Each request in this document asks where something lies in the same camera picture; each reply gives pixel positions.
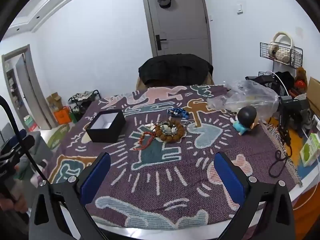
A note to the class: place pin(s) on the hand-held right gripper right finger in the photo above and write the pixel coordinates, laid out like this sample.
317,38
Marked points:
228,177

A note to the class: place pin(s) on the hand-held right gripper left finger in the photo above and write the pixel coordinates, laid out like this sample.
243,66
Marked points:
96,177

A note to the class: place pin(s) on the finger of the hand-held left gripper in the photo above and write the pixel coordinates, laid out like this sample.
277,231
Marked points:
26,142

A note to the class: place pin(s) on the black jewelry box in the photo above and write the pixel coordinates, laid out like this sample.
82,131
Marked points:
105,135

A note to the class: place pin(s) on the thin silver bangle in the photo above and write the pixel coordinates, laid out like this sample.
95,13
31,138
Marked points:
190,121

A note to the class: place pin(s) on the person's left hand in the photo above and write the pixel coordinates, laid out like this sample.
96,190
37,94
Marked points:
17,205

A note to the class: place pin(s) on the grey upholstered seat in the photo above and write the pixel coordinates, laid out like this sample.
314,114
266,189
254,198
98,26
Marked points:
42,150

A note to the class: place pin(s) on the red green carton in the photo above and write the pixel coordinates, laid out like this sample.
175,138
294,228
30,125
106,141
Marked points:
30,123

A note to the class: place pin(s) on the orange bag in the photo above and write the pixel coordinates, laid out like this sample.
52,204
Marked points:
62,116

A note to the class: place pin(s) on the cardboard boxes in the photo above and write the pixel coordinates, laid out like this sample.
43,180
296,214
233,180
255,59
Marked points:
53,100

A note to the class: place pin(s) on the grey interior door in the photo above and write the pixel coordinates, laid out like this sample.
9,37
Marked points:
35,92

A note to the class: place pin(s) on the purple printed blanket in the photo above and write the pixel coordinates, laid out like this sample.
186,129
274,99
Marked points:
175,192

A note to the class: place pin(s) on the black-haired toy figure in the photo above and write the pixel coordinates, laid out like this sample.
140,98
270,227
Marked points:
246,115

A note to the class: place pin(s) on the black shoe rack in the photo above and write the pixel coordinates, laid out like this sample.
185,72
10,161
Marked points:
82,97

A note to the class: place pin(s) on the black stand device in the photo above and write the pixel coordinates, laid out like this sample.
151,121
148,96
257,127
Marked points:
285,115

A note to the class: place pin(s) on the green white carton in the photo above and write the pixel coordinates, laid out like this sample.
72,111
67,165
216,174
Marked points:
308,150

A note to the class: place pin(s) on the clear plastic bag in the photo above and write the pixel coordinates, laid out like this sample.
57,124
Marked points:
250,95

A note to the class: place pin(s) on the black bag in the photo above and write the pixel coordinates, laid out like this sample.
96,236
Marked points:
285,80

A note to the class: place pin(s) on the large cardboard box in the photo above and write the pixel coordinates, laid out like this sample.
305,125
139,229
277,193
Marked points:
314,92

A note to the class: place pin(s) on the brown plush toy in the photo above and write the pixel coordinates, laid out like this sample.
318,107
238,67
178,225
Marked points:
301,76

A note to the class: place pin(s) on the cream handbag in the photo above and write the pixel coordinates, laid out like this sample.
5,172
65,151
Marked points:
283,55

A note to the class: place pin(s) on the white light switch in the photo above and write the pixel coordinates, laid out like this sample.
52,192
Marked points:
240,9

